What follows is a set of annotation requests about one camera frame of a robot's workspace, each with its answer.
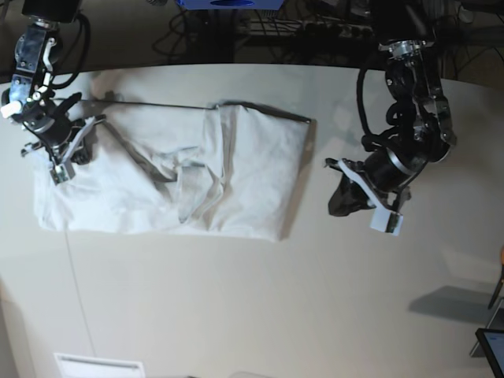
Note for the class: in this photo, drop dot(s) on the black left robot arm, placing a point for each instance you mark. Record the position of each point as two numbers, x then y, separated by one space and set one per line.
420 129

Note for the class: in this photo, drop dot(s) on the blue box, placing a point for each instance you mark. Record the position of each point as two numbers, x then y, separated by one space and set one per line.
230 4

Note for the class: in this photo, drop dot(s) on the white T-shirt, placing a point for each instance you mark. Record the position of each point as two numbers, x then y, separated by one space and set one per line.
229 169

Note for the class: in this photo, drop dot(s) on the white paper sheet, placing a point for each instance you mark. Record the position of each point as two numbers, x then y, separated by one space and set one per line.
79 366

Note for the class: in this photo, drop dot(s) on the black tablet stand leg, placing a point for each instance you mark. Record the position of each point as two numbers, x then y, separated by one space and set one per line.
497 290

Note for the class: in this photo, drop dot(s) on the black tablet screen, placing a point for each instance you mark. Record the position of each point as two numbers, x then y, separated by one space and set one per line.
491 342

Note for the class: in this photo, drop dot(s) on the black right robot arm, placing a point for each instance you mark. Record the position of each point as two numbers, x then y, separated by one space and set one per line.
29 100

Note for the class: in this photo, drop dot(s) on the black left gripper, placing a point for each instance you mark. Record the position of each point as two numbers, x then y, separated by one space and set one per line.
385 173

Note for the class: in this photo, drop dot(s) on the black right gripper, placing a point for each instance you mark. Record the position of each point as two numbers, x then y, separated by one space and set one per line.
50 122

